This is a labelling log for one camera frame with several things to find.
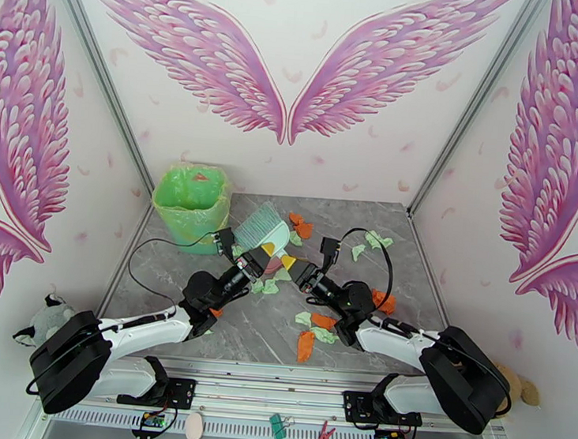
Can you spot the aluminium mounting rail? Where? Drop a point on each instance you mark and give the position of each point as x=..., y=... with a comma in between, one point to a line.
x=267, y=390

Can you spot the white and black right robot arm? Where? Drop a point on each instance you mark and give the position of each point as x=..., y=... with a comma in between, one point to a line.
x=394, y=345

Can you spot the green hand brush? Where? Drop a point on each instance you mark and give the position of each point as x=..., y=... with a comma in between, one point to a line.
x=259, y=224

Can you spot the brown plush toy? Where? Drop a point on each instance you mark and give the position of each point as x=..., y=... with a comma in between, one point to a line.
x=527, y=389

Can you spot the green bin with plastic bag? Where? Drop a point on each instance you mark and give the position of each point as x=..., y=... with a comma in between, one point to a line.
x=190, y=209

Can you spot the red clip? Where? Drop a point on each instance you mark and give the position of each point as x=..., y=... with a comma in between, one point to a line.
x=324, y=432

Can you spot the aluminium frame post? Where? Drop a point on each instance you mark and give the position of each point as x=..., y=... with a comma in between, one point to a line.
x=475, y=105
x=101, y=74

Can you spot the grey and white plush toy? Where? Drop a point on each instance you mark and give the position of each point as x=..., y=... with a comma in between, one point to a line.
x=47, y=315

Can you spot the beige egg-shaped object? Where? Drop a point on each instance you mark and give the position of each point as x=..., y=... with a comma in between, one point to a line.
x=194, y=426

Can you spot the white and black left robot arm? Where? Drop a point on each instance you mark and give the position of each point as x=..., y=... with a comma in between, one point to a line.
x=148, y=325

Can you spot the green binder clip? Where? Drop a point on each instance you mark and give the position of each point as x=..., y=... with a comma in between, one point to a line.
x=278, y=426

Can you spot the green paper scrap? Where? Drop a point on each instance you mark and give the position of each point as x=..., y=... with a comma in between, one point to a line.
x=257, y=287
x=237, y=250
x=379, y=240
x=295, y=238
x=271, y=287
x=324, y=335
x=281, y=274
x=303, y=318
x=358, y=251

